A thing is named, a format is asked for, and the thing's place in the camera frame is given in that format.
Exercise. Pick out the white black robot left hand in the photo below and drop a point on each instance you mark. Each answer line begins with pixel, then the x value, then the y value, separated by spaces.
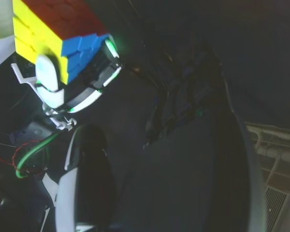
pixel 183 181

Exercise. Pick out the colourful puzzle cube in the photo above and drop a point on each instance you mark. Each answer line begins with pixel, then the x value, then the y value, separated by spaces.
pixel 53 26

